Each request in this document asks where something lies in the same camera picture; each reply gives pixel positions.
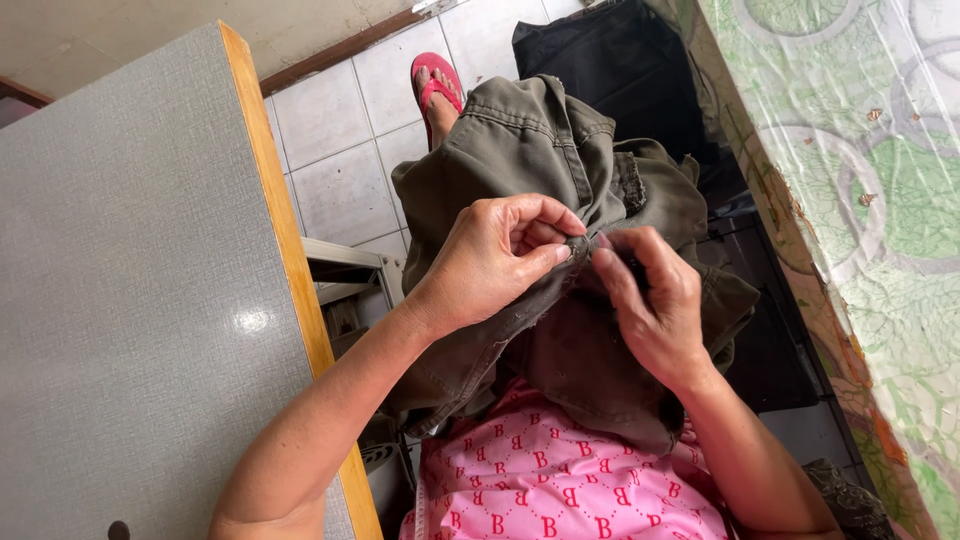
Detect black fabric bag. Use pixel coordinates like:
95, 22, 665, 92
511, 0, 708, 165

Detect person's left hand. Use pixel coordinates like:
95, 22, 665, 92
405, 192, 590, 343

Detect red flip-flop sandal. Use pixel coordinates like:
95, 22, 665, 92
409, 51, 465, 153

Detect olive green trousers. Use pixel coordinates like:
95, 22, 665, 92
381, 73, 762, 459

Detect person's foot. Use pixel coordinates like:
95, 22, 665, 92
416, 66, 463, 148

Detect grey vented motor housing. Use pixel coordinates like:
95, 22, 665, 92
357, 411, 423, 540

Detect grey metal table frame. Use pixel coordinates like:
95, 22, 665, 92
301, 236, 411, 340

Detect green patterned plastic tablecloth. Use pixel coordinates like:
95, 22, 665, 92
673, 0, 960, 540

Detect pink printed dress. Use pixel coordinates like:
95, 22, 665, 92
397, 377, 740, 540

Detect dark patterned cloth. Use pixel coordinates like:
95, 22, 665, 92
801, 457, 897, 540

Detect grey table with wooden edge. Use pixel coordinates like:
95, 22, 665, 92
0, 19, 385, 540

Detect person's right hand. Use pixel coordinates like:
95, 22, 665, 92
590, 225, 715, 393

